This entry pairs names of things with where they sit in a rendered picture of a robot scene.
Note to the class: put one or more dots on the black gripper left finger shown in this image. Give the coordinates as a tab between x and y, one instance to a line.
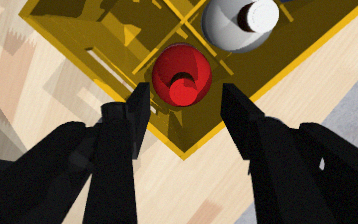
39	189

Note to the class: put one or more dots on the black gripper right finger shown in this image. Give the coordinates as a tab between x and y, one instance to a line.
284	190

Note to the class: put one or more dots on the yellow crate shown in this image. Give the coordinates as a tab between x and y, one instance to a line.
123	33

